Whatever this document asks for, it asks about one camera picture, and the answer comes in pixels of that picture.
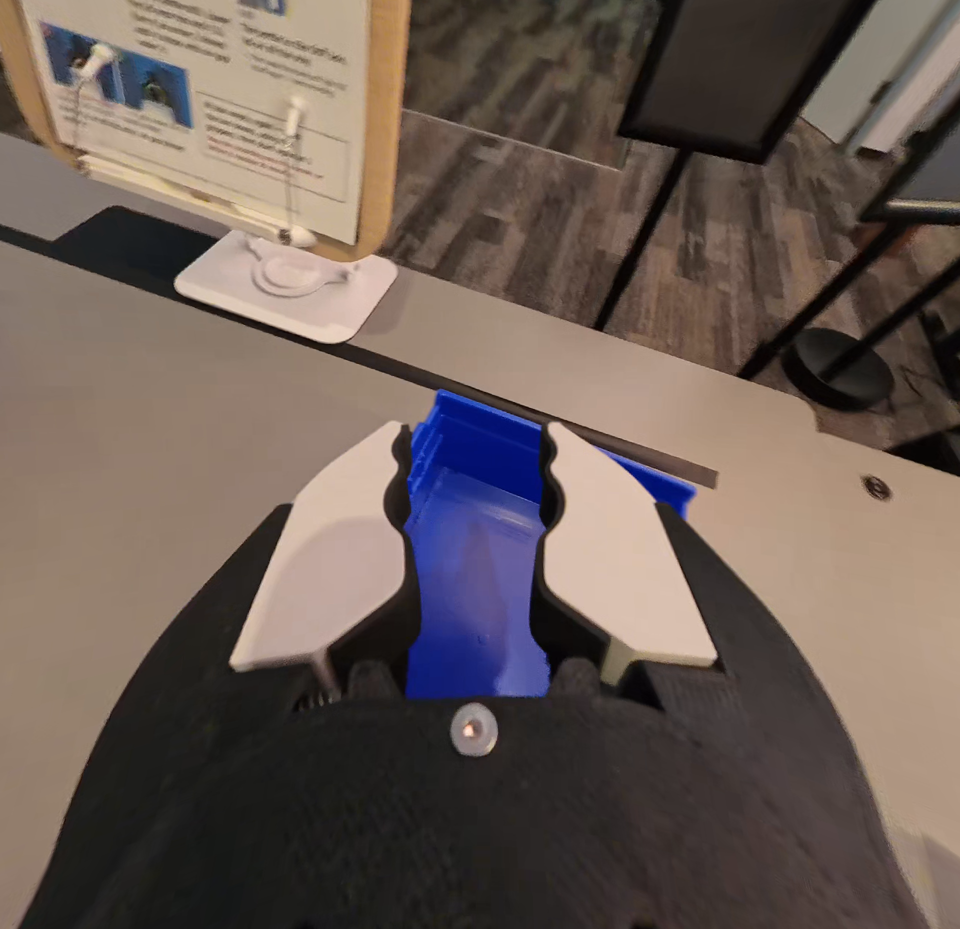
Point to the framed grey board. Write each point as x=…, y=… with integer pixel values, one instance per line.
x=735, y=44

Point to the round metal table grommet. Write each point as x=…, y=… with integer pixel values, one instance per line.
x=876, y=487

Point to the wooden display board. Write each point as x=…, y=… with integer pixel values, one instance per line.
x=382, y=81

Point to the black rectangular pad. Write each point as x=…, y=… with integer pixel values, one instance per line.
x=127, y=243

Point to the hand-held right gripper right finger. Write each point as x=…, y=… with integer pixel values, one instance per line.
x=630, y=569

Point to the black board easel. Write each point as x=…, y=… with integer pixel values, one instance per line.
x=840, y=366

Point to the printed instruction sheet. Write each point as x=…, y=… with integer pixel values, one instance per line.
x=210, y=59

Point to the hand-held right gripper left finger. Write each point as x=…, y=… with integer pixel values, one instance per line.
x=322, y=569

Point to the blue plastic bin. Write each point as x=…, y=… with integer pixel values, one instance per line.
x=465, y=569

